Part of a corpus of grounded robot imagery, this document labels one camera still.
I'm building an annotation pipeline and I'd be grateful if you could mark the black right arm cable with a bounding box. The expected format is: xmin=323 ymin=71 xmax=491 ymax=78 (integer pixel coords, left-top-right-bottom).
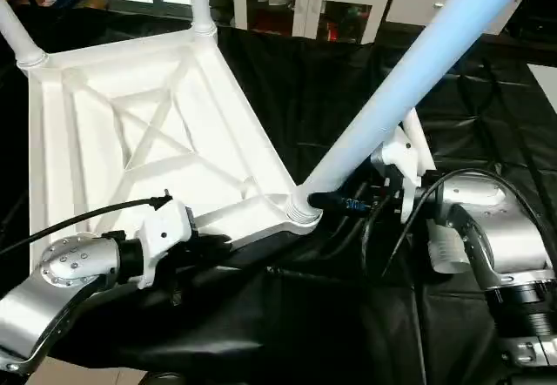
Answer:
xmin=359 ymin=169 xmax=557 ymax=281

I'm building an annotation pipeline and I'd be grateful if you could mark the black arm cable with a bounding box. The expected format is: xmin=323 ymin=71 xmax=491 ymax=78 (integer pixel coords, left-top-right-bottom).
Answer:
xmin=359 ymin=169 xmax=557 ymax=281
xmin=0 ymin=192 xmax=175 ymax=260

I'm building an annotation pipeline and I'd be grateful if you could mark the white glass door cabinet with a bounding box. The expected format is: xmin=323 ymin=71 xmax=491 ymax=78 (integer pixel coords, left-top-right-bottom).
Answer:
xmin=228 ymin=0 xmax=403 ymax=44

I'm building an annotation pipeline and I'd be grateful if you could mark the black mat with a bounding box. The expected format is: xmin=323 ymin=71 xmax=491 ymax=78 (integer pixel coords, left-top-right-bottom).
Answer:
xmin=0 ymin=6 xmax=557 ymax=385

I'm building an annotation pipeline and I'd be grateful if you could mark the white plastic table top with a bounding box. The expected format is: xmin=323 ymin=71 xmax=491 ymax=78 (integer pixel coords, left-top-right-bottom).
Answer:
xmin=13 ymin=24 xmax=325 ymax=274

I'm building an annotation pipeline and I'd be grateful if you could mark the white drawer unit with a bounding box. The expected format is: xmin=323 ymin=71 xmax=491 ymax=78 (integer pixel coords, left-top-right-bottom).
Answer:
xmin=385 ymin=0 xmax=527 ymax=36

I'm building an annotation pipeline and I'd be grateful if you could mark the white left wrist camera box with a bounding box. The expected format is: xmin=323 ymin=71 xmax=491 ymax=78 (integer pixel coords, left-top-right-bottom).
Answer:
xmin=135 ymin=199 xmax=199 ymax=290

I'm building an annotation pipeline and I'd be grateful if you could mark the flat brown cardboard sheet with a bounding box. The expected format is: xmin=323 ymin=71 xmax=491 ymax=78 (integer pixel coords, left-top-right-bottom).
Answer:
xmin=26 ymin=359 xmax=149 ymax=385

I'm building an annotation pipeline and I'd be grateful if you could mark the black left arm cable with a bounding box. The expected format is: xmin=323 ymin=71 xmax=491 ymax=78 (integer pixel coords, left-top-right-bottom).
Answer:
xmin=0 ymin=192 xmax=175 ymax=260

